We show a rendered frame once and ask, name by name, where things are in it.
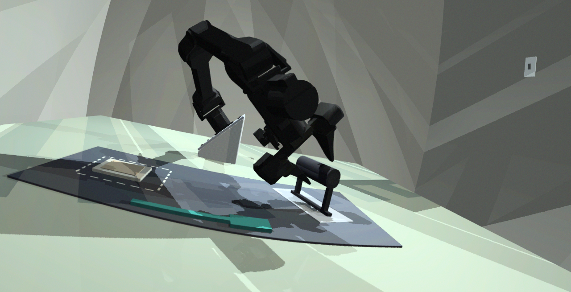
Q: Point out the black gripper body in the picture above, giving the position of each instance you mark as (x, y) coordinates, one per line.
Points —
(292, 134)

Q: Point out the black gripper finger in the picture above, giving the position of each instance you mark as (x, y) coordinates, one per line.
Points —
(297, 172)
(326, 141)

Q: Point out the white square tile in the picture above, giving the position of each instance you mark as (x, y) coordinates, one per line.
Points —
(122, 169)

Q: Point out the teal flat trowel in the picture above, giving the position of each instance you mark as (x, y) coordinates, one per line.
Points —
(235, 221)

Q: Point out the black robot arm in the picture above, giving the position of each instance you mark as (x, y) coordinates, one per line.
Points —
(274, 94)

